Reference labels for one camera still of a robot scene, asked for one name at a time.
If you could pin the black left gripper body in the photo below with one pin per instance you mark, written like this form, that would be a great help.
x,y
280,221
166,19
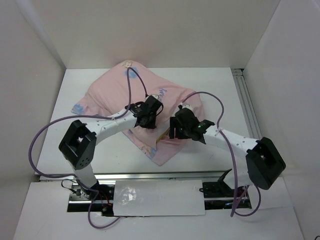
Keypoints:
x,y
150,123

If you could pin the white cover sheet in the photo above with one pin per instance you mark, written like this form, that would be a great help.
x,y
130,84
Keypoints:
x,y
158,198

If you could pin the white pillow yellow trim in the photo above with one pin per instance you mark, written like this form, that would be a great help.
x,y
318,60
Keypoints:
x,y
161,136

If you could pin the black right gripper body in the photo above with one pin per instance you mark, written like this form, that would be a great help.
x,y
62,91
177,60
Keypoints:
x,y
183,130

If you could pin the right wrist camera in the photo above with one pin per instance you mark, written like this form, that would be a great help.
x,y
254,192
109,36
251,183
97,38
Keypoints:
x,y
184,105

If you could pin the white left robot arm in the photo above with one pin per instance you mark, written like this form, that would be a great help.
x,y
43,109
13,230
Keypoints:
x,y
80,140

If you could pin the aluminium side rail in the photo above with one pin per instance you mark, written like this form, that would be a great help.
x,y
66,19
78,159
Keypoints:
x,y
246,103

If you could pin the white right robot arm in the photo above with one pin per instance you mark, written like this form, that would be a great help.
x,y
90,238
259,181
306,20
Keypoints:
x,y
263,160

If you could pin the aluminium front rail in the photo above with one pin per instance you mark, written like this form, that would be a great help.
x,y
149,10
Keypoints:
x,y
151,175

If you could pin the pink printed pillowcase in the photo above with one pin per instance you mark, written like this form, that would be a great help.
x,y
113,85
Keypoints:
x,y
130,81

